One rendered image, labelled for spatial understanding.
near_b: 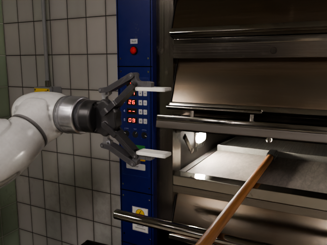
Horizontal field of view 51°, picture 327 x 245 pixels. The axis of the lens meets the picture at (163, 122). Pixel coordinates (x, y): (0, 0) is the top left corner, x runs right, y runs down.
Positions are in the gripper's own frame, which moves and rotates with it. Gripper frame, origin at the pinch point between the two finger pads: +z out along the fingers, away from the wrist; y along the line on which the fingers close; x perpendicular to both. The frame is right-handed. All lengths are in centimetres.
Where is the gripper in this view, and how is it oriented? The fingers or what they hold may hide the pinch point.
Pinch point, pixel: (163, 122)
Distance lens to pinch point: 70.8
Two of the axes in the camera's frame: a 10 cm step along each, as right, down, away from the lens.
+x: -4.6, 1.5, -8.7
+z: 8.9, 0.7, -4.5
